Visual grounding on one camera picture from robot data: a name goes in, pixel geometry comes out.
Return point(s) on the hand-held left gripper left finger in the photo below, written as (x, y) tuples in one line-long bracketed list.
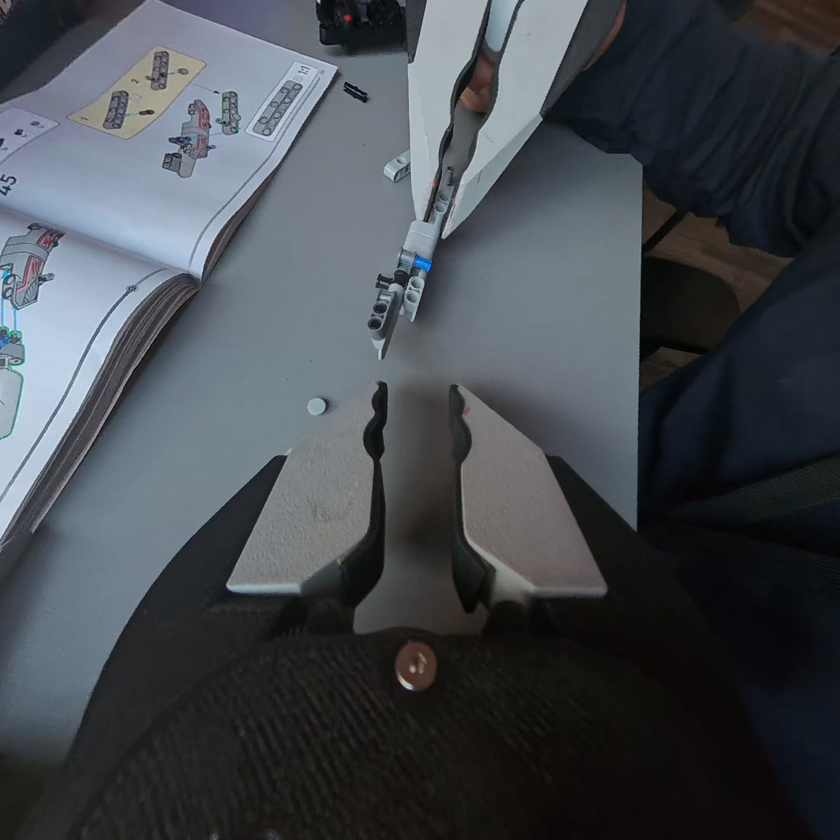
[(315, 512)]

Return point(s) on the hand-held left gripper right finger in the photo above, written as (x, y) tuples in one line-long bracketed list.
[(525, 512)]

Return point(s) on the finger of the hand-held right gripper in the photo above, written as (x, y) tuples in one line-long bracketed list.
[(525, 85), (436, 72)]

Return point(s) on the black lego pin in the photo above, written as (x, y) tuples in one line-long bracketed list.
[(355, 91)]

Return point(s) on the lego vehicle model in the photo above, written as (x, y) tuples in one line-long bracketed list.
[(361, 33)]

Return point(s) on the light grey lego beam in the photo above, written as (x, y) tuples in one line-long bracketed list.
[(397, 165)]

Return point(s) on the grey lego sub-assembly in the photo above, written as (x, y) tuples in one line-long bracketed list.
[(418, 237)]

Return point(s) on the person's right forearm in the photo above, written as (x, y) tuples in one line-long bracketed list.
[(689, 98)]

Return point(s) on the round grey lego tile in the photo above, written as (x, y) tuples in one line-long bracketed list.
[(317, 406)]

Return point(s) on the lego instruction booklet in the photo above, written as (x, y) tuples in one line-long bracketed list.
[(197, 164)]

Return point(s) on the person's right hand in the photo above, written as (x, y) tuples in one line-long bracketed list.
[(478, 88)]

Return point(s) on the black chair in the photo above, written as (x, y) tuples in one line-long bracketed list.
[(689, 308)]

